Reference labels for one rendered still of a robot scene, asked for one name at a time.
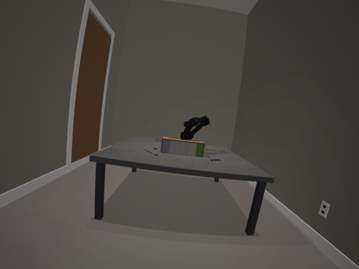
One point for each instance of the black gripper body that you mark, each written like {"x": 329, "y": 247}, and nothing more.
{"x": 185, "y": 133}

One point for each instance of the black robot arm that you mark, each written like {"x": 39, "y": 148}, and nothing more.
{"x": 194, "y": 122}

